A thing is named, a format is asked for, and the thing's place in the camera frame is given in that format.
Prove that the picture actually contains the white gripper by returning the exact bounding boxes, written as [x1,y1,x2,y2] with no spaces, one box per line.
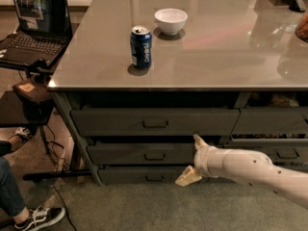
[175,134,237,187]

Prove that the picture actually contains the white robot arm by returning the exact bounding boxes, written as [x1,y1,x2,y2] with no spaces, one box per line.
[175,134,308,209]

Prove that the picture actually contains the black open laptop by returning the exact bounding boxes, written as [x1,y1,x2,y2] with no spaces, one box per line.
[0,0,72,69]

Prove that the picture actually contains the blue soda can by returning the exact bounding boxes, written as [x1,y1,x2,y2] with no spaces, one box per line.
[130,25,152,68]

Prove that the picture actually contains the white ceramic bowl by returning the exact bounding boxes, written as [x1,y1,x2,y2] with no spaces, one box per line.
[155,8,188,36]

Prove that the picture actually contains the black laptop stand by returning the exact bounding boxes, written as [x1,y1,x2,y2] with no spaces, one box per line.
[0,62,92,182]

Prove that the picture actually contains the brown object right edge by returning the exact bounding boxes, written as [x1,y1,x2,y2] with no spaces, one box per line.
[295,13,308,41]

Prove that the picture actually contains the black white sneaker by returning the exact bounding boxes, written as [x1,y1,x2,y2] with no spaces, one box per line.
[13,206,65,231]

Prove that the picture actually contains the blue jeans leg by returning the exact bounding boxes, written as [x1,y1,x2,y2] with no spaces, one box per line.
[0,141,25,218]

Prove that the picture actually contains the black floor cable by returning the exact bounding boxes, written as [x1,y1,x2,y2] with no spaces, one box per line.
[44,125,78,231]

